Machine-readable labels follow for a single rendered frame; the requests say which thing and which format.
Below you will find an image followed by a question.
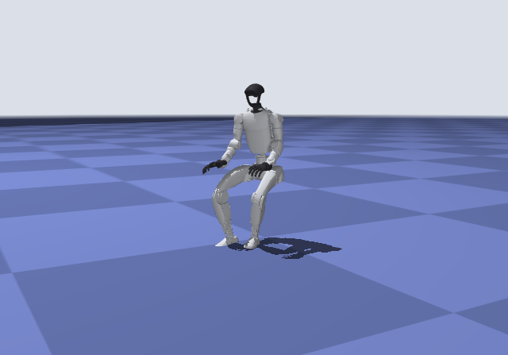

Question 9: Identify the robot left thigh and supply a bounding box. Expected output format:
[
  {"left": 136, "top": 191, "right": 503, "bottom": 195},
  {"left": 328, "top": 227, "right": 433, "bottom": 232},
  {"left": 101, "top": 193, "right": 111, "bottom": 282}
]
[{"left": 251, "top": 165, "right": 284, "bottom": 205}]

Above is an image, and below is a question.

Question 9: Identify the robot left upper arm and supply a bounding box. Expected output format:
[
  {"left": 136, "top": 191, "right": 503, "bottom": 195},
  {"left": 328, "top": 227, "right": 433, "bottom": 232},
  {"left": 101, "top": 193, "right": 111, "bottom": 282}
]
[{"left": 268, "top": 112, "right": 283, "bottom": 149}]

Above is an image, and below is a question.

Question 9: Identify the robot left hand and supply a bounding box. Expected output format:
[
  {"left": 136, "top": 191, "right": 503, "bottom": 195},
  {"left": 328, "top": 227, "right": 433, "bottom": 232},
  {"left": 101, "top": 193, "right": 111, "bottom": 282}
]
[{"left": 248, "top": 162, "right": 272, "bottom": 177}]

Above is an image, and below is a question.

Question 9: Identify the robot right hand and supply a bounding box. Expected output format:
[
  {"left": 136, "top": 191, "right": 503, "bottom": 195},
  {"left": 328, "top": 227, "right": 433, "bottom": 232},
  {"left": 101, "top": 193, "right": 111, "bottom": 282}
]
[{"left": 202, "top": 160, "right": 227, "bottom": 174}]

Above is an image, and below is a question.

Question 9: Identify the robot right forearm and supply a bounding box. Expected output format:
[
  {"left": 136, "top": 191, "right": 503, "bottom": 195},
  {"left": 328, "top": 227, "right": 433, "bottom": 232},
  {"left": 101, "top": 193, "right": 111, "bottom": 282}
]
[{"left": 221, "top": 146, "right": 236, "bottom": 168}]

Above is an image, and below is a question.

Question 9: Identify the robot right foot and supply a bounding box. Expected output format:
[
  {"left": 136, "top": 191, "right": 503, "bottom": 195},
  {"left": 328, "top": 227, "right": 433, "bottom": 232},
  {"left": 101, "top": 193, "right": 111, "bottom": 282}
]
[{"left": 215, "top": 236, "right": 239, "bottom": 246}]

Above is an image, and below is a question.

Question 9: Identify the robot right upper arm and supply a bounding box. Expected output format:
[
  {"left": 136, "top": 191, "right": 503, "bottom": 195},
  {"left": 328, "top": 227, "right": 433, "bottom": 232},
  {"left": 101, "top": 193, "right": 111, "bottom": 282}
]
[{"left": 229, "top": 113, "right": 244, "bottom": 150}]

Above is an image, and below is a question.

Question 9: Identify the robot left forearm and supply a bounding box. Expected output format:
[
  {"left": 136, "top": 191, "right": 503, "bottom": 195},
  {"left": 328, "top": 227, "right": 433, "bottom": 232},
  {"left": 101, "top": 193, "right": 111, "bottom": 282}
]
[{"left": 266, "top": 141, "right": 283, "bottom": 171}]

